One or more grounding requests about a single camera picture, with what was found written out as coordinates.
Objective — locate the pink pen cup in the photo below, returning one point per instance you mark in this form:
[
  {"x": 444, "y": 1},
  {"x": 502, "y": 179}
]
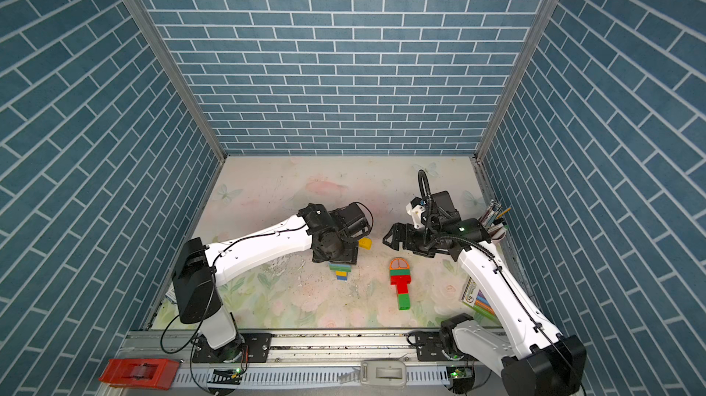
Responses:
[{"x": 493, "y": 222}]

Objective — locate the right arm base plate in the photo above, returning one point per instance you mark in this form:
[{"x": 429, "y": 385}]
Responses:
[{"x": 428, "y": 346}]

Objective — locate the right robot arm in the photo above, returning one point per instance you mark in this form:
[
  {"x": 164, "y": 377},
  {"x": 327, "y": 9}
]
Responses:
[{"x": 532, "y": 357}]

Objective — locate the long green lego brick front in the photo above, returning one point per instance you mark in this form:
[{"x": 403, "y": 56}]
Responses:
[{"x": 399, "y": 272}]

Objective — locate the orange round lego piece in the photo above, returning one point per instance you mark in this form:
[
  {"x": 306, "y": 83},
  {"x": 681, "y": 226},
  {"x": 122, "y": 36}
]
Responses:
[{"x": 399, "y": 264}]

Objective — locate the yellow rounded lego brick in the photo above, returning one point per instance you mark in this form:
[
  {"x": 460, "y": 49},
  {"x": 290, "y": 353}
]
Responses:
[{"x": 365, "y": 243}]

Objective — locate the pack of coloured markers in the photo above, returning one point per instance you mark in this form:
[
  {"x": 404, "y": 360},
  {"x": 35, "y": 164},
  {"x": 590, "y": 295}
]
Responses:
[{"x": 474, "y": 298}]

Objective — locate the white slotted cable duct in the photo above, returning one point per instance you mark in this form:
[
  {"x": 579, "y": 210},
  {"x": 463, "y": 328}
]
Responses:
[{"x": 308, "y": 378}]

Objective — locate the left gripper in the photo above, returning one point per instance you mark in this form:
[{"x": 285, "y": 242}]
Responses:
[{"x": 350, "y": 257}]

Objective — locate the long red lego brick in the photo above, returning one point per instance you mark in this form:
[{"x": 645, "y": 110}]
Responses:
[{"x": 400, "y": 280}]

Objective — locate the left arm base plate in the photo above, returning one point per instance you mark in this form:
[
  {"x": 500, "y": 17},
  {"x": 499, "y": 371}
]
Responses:
[{"x": 247, "y": 347}]

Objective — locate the red tape dispenser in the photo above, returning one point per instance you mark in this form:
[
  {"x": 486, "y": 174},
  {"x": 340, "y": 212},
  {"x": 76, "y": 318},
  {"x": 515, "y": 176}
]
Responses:
[{"x": 135, "y": 373}]

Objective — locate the long green lego brick back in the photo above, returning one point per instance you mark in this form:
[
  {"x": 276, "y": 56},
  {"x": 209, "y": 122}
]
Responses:
[{"x": 339, "y": 267}]

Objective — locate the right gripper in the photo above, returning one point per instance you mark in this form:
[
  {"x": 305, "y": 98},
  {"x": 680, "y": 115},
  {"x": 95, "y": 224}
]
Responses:
[{"x": 408, "y": 241}]

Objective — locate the small red lego brick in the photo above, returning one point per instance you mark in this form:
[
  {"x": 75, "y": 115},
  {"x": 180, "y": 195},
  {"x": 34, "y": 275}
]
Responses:
[{"x": 402, "y": 289}]

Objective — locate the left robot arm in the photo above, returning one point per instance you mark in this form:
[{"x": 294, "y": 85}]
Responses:
[{"x": 201, "y": 269}]

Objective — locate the small green lego brick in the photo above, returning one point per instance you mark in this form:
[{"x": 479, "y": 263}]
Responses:
[{"x": 403, "y": 302}]

